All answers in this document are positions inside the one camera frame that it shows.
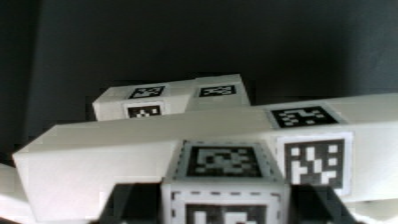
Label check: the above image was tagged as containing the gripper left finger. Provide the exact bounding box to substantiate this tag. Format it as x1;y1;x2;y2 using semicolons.
91;183;162;224

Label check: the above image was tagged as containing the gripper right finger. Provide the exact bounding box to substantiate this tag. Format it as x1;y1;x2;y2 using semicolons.
290;185;363;224

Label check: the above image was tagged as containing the white tagged cube nut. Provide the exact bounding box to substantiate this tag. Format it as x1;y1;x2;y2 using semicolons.
162;141;290;224

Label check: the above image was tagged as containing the white chair back part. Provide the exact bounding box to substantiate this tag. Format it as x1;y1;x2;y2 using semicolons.
0;93;398;224

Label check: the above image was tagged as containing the white chair leg block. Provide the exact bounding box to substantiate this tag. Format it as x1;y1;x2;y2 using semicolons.
93;74;251;121

